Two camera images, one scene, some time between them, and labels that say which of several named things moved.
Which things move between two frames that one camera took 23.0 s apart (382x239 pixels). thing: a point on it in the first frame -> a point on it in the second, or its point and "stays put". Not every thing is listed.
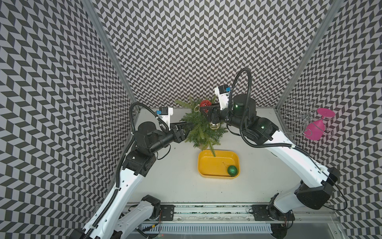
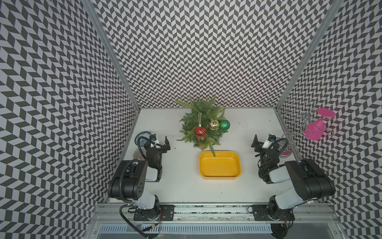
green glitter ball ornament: (232, 171) -> (224, 125)
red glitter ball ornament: (205, 103) -> (200, 132)
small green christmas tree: (203, 133) stays put
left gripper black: (178, 134) -> (164, 148)
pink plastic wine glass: (315, 130) stays put
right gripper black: (213, 110) -> (258, 144)
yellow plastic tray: (209, 167) stays put
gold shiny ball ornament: (214, 126) stays put
